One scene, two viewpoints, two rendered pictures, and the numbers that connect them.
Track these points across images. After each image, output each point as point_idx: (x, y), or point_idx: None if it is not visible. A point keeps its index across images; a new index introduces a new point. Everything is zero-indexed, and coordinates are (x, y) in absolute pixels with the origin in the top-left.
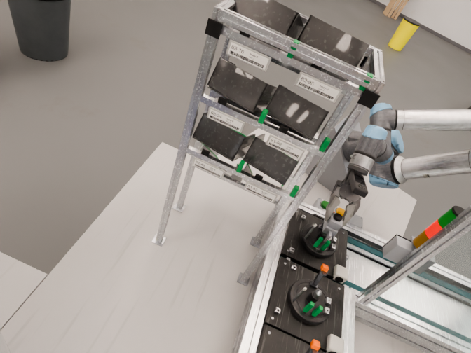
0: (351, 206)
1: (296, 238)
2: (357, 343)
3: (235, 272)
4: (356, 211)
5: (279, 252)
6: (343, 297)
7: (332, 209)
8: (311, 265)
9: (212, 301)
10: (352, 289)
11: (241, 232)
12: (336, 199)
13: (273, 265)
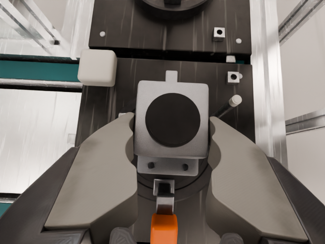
0: (94, 195)
1: (226, 123)
2: (59, 24)
3: (282, 57)
4: (41, 179)
5: (254, 70)
6: (94, 18)
7: (230, 144)
8: (174, 64)
9: (295, 3)
10: (67, 53)
11: (304, 142)
12: (266, 203)
13: (257, 35)
